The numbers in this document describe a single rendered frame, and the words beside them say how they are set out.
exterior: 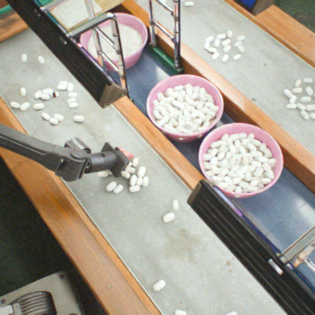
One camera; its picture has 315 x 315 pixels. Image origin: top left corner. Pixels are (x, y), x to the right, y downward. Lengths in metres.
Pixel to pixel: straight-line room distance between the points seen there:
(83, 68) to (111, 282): 0.59
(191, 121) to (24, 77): 0.67
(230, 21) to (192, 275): 1.05
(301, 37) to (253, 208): 0.72
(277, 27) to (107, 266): 1.12
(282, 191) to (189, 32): 0.74
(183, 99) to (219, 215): 0.71
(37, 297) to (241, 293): 0.56
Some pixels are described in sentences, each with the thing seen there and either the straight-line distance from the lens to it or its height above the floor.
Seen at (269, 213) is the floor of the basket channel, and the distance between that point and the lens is 1.41.
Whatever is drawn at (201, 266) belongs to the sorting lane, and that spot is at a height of 0.74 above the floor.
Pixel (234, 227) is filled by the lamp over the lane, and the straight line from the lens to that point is 0.92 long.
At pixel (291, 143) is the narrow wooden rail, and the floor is 0.76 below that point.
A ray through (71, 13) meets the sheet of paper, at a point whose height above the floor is 0.78.
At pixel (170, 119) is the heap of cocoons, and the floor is 0.73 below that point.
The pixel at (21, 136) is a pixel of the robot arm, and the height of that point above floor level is 0.99.
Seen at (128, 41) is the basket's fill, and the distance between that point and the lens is 1.77.
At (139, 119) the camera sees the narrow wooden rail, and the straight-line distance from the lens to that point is 1.46.
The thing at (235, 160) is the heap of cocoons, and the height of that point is 0.73.
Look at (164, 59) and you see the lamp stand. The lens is 1.71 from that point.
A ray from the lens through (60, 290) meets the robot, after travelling 1.56.
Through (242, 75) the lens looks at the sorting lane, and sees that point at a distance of 1.63.
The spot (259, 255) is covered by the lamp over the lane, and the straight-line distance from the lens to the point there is 0.91.
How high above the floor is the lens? 1.94
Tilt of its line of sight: 59 degrees down
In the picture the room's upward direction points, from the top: 6 degrees counter-clockwise
